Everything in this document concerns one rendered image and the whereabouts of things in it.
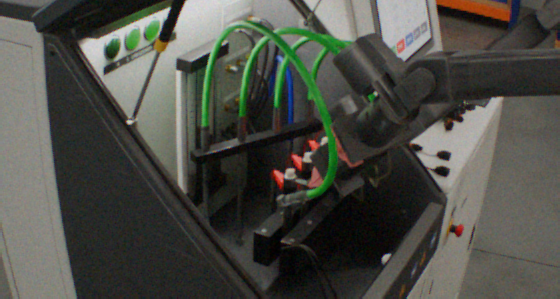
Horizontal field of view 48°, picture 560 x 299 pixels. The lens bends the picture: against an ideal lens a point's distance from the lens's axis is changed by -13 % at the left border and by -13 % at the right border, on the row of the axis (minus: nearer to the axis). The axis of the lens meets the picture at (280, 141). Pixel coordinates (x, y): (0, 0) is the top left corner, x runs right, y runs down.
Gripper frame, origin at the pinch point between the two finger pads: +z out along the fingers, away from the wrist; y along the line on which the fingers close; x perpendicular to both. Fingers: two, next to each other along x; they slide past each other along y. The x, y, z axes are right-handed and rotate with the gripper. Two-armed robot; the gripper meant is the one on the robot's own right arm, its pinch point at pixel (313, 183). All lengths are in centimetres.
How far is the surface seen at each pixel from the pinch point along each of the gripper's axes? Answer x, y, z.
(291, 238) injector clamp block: 3.6, -7.3, 10.0
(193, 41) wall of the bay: 1.1, 38.6, 8.8
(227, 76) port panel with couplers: -11.7, 31.7, 20.2
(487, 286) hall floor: -132, -75, 84
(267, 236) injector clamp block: 6.5, -4.5, 12.7
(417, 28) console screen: -76, 25, 12
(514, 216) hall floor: -193, -64, 97
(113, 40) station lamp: 27.0, 39.6, -3.3
